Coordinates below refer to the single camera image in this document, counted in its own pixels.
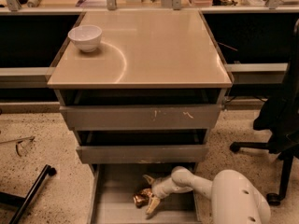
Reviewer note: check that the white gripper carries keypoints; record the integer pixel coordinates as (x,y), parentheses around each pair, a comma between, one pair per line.
(159,188)

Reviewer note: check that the crushed orange can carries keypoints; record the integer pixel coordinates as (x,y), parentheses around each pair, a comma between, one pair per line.
(142,197)

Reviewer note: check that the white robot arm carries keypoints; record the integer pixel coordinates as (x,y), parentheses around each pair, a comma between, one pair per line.
(233,197)

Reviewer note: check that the grey bottom drawer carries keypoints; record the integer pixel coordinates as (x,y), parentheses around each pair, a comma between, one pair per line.
(114,188)

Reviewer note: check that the grey drawer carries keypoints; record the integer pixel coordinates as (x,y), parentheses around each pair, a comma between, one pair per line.
(140,117)
(142,146)
(114,188)

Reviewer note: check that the grey middle drawer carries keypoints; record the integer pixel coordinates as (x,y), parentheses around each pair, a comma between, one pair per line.
(142,146)

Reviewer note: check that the grey drawer cabinet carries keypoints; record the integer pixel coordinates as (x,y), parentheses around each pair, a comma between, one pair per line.
(146,57)

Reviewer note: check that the grey top drawer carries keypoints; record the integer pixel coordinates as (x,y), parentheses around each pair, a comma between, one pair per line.
(140,117)

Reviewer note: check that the black chair leg left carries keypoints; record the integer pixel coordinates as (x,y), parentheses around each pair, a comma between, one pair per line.
(19,203)

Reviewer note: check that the black office chair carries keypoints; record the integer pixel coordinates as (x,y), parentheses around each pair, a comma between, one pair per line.
(280,115)

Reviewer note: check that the white ceramic bowl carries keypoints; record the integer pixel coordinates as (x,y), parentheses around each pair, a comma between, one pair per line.
(86,38)

